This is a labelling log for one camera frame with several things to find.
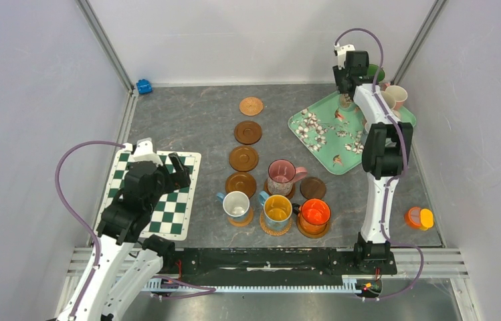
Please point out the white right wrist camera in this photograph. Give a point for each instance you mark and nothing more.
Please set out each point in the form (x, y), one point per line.
(340, 53)

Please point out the small white blue mug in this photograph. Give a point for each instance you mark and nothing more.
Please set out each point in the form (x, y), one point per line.
(366, 129)

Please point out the large cream mug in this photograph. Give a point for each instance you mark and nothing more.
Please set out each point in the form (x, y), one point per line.
(391, 102)

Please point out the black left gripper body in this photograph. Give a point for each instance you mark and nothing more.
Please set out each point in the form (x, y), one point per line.
(172, 181)

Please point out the dark walnut wooden coaster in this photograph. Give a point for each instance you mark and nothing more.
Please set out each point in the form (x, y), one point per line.
(313, 188)

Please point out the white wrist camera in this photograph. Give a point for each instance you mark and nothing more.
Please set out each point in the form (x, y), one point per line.
(144, 150)
(340, 53)

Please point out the white floral mug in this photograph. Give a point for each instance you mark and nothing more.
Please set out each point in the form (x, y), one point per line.
(346, 104)

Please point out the blue toy block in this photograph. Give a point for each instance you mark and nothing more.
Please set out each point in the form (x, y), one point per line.
(143, 86)

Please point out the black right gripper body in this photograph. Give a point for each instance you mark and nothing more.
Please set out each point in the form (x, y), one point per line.
(345, 87)

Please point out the orange mug black handle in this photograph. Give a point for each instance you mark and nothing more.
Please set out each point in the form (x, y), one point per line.
(314, 214)

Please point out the orange yellow small container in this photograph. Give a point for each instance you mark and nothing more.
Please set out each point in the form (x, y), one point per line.
(419, 218)

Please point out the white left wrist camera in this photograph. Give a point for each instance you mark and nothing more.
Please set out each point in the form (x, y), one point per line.
(144, 150)

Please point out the yellow inside mug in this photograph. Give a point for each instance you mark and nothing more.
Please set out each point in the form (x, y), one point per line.
(278, 208)

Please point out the light cork coaster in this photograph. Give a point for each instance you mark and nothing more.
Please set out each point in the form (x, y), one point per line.
(251, 106)

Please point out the woven rattan coaster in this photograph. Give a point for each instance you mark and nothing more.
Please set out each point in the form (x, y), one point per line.
(285, 228)

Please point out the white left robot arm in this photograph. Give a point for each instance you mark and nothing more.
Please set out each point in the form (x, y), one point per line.
(100, 294)

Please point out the pink white mug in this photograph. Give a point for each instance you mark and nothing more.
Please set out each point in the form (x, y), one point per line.
(399, 94)

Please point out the blue patterned mug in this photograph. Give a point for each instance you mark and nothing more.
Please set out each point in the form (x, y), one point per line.
(236, 205)

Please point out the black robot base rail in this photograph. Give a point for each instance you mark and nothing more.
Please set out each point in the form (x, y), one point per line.
(271, 266)

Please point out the green inside mug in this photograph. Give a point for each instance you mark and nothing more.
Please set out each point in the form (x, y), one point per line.
(374, 71)

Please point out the pink patterned mug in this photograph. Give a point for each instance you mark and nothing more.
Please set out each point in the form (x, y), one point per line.
(282, 175)

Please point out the brown ridged wooden coaster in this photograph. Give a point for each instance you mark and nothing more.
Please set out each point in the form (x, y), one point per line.
(322, 233)

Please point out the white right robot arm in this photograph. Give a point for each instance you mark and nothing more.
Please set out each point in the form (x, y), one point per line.
(385, 155)

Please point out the green white chessboard mat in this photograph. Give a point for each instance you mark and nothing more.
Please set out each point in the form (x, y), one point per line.
(171, 216)

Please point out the light orange wooden coaster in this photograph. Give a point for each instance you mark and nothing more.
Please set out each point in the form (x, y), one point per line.
(241, 223)

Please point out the mint green floral tray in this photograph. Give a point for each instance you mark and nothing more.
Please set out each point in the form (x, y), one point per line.
(335, 138)

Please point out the brown wooden saucer coaster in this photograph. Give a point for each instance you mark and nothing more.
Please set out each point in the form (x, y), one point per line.
(289, 195)
(243, 158)
(241, 181)
(248, 132)

